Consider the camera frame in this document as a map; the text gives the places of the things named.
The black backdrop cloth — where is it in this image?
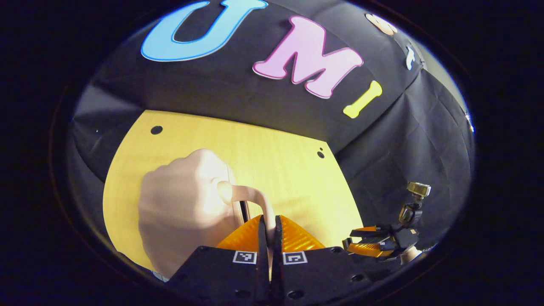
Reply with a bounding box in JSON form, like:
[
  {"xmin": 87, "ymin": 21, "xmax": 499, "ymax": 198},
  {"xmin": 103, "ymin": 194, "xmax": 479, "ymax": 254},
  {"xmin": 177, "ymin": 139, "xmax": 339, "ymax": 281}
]
[{"xmin": 68, "ymin": 0, "xmax": 476, "ymax": 255}]

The pink suitcase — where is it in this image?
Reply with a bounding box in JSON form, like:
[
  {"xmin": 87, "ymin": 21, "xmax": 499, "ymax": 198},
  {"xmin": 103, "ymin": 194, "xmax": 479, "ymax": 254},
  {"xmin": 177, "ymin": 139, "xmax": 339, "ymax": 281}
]
[{"xmin": 137, "ymin": 148, "xmax": 278, "ymax": 281}]

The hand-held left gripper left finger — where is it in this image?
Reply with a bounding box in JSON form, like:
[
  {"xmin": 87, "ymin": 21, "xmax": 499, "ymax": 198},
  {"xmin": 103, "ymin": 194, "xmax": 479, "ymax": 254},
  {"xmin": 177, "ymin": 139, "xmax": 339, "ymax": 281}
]
[{"xmin": 169, "ymin": 214, "xmax": 271, "ymax": 306}]

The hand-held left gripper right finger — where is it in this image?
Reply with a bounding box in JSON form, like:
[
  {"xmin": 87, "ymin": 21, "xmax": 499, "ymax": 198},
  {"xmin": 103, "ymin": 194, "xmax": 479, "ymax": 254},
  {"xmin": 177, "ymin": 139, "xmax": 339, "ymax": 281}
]
[{"xmin": 272, "ymin": 215, "xmax": 375, "ymax": 306}]

